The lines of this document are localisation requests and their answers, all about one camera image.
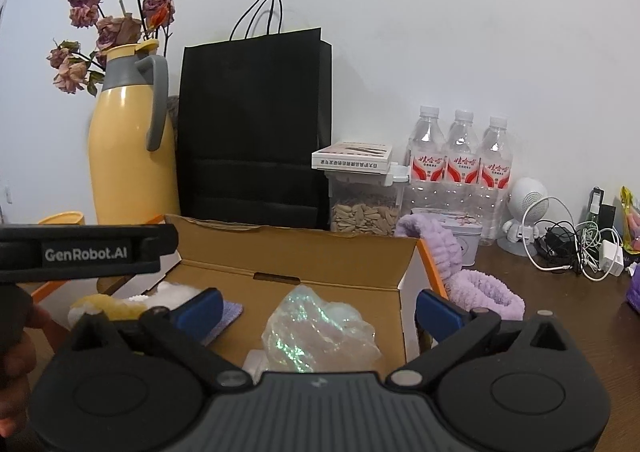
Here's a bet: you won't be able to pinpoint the plush alpaca toy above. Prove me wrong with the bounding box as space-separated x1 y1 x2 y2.
67 282 201 327

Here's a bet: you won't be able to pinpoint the iridescent plastic bag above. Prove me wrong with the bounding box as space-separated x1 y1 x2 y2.
262 285 382 373

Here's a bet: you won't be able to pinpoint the white translucent plastic box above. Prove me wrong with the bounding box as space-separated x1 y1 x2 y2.
242 349 269 384

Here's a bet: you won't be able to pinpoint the person's left hand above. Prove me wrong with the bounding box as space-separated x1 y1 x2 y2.
1 285 50 438

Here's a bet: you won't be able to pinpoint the purple fluffy headband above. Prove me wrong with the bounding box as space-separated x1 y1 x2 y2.
395 215 525 321

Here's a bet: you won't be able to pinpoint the yellow ceramic mug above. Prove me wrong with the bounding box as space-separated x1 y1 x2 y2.
38 211 85 225

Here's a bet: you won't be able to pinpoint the white tin can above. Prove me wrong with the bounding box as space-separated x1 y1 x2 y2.
425 211 483 268

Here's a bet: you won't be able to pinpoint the red orange cardboard box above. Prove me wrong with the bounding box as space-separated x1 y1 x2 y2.
34 216 444 375

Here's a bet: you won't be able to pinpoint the left water bottle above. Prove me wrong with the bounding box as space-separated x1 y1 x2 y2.
402 105 447 213

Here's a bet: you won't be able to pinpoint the water bottle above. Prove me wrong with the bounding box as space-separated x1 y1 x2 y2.
445 109 480 220
402 105 447 213
478 117 513 246

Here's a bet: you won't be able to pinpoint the yellow thermos jug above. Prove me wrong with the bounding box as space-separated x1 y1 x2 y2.
88 39 179 224

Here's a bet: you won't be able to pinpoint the white round robot gadget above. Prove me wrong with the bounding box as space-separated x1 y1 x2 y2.
498 178 549 257

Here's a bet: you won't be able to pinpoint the clear container with seeds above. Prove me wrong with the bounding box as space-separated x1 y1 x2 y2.
326 163 409 236

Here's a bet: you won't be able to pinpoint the middle water bottle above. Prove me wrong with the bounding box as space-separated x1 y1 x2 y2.
445 109 480 220

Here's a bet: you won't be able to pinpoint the right water bottle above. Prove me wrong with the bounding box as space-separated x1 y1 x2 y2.
478 117 513 246

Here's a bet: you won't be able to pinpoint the purple tissue pack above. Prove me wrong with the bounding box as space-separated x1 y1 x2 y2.
626 263 640 314

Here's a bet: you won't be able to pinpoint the small white flat box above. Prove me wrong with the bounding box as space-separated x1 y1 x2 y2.
311 142 393 175

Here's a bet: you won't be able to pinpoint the colourful snack bag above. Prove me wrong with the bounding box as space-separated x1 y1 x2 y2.
620 186 640 255

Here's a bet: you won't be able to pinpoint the black paper shopping bag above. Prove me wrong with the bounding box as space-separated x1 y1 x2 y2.
176 28 332 230

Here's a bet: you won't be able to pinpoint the dried rose bouquet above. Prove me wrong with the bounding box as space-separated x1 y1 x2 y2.
47 0 176 96

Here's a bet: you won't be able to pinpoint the tangle of chargers and cables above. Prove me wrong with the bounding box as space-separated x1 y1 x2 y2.
524 185 633 283

